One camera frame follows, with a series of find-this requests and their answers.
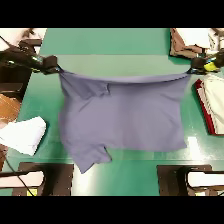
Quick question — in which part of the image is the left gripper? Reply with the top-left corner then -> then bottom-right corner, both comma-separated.
41,54 -> 62,75

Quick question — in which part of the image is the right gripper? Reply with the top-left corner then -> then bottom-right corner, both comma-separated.
190,56 -> 209,75

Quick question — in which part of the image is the blue-purple T-shirt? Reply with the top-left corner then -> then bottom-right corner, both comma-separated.
57,68 -> 193,175

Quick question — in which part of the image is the white garment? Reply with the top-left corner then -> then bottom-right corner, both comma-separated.
175,28 -> 222,51

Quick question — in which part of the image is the red garment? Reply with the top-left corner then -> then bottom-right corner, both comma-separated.
194,78 -> 224,136

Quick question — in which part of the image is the cream garment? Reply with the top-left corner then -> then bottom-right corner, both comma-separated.
201,73 -> 224,133

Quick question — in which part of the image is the black cable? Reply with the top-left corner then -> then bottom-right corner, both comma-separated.
0,155 -> 35,197

